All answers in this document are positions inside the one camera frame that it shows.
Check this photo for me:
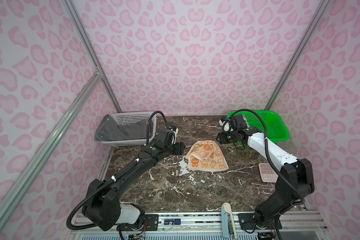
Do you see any orange patterned towel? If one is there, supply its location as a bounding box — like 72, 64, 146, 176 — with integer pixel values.
186, 140, 229, 173

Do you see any grey towel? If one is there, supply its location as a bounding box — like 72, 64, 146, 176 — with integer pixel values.
94, 115, 155, 142

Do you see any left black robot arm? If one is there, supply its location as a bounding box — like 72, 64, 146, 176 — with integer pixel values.
67, 126, 185, 231

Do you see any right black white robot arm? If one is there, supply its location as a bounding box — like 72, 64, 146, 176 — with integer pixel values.
216, 112, 315, 229

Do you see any green plastic basket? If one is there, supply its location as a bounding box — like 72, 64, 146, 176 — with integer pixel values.
237, 110, 290, 144

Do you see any pink white calculator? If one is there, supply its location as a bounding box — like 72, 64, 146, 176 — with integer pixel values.
258, 163, 278, 183

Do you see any white plastic basket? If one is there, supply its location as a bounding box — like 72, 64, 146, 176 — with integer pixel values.
94, 112, 157, 147

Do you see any blue label sticker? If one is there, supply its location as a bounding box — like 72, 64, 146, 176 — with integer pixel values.
164, 219, 181, 226

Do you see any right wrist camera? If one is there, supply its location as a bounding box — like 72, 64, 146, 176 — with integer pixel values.
219, 117, 232, 133

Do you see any beige clamp handle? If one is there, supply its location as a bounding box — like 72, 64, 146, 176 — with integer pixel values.
221, 203, 238, 240

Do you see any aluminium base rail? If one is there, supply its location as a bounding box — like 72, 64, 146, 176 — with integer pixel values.
68, 211, 333, 240

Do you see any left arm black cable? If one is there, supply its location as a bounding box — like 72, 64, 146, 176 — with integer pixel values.
65, 110, 170, 231

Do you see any right corner aluminium post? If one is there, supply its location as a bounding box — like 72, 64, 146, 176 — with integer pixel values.
265, 0, 332, 111

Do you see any corner aluminium post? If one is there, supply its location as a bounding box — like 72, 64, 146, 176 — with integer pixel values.
265, 0, 332, 111
61, 0, 122, 113

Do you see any left corner aluminium post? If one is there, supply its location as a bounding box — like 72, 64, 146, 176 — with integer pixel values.
61, 0, 122, 113

